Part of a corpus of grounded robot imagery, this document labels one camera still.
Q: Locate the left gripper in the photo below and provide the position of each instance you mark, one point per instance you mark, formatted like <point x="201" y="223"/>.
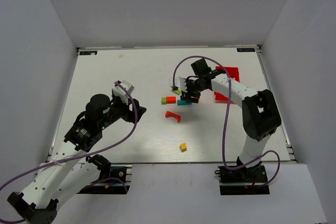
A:
<point x="134" y="112"/>

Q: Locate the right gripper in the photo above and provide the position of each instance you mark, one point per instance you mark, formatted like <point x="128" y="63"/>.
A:
<point x="191" y="93"/>

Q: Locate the green rectangular block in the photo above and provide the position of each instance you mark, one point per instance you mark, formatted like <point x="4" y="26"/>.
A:
<point x="176" y="91"/>

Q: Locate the teal long block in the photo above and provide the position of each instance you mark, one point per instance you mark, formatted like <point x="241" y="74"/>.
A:
<point x="182" y="102"/>

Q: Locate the orange rectangular block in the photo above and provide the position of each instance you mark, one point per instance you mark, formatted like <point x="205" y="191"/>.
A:
<point x="170" y="100"/>

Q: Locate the red plastic bin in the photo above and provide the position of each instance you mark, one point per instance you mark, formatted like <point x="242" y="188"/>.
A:
<point x="234" y="74"/>

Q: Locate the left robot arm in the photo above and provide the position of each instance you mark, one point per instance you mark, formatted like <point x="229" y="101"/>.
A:
<point x="35" y="203"/>

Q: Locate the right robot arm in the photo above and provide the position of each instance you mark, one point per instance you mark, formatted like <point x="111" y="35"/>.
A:
<point x="260" y="117"/>

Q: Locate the red arch block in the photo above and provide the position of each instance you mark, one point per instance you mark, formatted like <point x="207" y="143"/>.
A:
<point x="170" y="114"/>

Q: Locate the yellow cube block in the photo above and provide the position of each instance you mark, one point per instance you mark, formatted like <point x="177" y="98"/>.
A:
<point x="183" y="147"/>

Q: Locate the right corner label sticker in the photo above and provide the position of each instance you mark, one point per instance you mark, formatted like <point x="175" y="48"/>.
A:
<point x="245" y="49"/>

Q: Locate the corner label sticker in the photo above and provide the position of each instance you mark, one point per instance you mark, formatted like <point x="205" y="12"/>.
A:
<point x="88" y="52"/>
<point x="245" y="49"/>

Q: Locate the left corner label sticker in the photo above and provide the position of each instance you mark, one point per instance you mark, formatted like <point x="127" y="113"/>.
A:
<point x="88" y="52"/>

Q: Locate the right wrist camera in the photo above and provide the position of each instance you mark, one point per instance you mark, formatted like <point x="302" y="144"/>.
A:
<point x="179" y="83"/>

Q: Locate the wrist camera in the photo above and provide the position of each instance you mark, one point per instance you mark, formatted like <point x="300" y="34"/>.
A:
<point x="122" y="89"/>
<point x="179" y="83"/>

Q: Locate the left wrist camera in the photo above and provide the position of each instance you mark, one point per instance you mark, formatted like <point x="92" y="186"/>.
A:
<point x="122" y="89"/>

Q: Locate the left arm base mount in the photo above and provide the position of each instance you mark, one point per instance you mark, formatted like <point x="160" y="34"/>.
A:
<point x="118" y="183"/>

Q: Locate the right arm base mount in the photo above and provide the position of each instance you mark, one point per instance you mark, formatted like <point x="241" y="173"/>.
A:
<point x="244" y="181"/>

